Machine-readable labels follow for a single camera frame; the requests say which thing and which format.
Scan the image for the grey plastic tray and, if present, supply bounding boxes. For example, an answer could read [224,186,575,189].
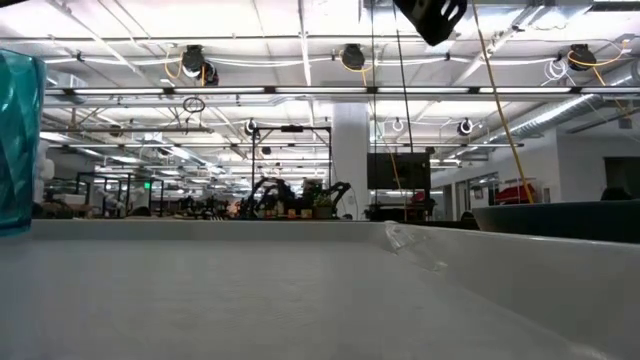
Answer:
[0,218,640,360]

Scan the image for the teal translucent plastic cup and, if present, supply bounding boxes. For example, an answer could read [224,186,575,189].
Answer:
[0,48,47,237]

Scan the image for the long ceiling light strip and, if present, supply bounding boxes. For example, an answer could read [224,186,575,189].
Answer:
[44,85,640,97]

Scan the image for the black hanging screen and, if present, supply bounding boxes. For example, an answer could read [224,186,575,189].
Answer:
[366,151,432,191]

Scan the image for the white building pillar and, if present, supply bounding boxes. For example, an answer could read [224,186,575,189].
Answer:
[331,102,372,220]

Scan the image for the black framed workstation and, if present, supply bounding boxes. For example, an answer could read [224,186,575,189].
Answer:
[251,125,333,220]

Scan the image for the red background object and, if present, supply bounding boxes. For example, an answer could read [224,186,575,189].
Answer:
[494,183,537,205]

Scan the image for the background black robot arms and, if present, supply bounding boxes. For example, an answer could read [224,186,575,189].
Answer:
[238,177,352,220]

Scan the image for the black hanging cable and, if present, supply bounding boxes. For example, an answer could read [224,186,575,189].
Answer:
[394,27,415,152]

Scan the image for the yellow hanging cable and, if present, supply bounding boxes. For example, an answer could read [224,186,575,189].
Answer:
[471,0,535,205]

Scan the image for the silver ceiling air duct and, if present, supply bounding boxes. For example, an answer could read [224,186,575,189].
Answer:
[499,59,640,145]

